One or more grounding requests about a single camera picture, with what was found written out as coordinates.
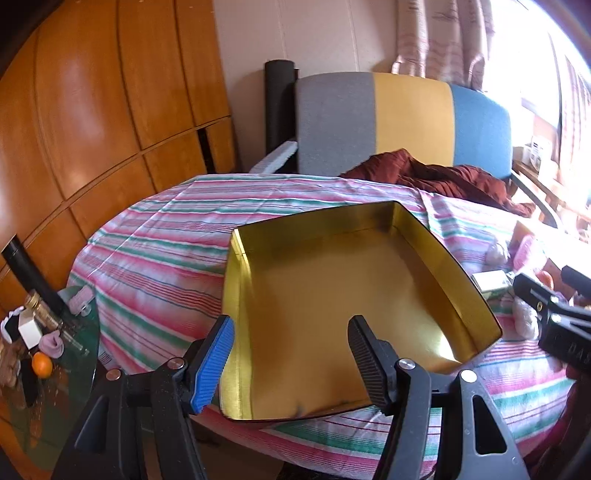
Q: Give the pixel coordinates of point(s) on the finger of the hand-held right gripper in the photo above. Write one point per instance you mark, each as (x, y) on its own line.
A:
(579, 281)
(538, 293)

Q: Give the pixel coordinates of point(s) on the glass side table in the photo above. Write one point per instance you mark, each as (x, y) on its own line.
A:
(69, 378)

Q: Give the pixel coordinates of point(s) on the white barcode box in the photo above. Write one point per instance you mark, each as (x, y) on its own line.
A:
(491, 281)

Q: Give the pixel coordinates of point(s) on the wooden wardrobe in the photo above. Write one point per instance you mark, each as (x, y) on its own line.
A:
(92, 92)

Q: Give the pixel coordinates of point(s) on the maroon jacket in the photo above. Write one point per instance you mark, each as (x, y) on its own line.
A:
(415, 173)

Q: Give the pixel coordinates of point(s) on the gold tin box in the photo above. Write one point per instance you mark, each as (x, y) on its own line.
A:
(323, 286)

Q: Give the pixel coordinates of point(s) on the pink patterned curtain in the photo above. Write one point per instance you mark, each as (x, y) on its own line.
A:
(575, 120)
(434, 41)

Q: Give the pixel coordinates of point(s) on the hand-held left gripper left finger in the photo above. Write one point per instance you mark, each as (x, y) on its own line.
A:
(214, 364)

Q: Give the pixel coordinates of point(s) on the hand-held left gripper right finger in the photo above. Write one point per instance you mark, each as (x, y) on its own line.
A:
(369, 364)

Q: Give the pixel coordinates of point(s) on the small white box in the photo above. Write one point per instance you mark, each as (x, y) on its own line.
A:
(29, 332)

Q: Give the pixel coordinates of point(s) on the dark sock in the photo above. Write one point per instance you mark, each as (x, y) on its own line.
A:
(31, 383)

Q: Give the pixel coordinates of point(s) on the orange fruit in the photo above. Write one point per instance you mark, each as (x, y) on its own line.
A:
(42, 365)

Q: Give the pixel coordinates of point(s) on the grey yellow blue chair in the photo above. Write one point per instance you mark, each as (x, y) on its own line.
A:
(337, 124)

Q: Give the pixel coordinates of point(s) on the black tube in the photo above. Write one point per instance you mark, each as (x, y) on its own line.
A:
(32, 272)

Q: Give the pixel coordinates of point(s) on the white printed carton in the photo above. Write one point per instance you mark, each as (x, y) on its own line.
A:
(538, 152)

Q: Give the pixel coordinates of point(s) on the pink rolled sock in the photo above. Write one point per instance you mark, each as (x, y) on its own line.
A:
(82, 300)
(53, 345)

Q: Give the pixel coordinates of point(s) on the black and white sock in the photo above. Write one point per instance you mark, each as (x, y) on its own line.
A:
(9, 325)

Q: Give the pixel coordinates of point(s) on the black rolled mat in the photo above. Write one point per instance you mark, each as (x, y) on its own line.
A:
(277, 106)

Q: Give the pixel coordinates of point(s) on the striped tablecloth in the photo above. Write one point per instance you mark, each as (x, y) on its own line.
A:
(152, 258)

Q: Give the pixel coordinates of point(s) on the brass fitting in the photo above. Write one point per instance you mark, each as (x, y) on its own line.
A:
(46, 316)

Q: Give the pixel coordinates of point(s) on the wooden desk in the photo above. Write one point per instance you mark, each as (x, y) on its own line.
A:
(549, 189)

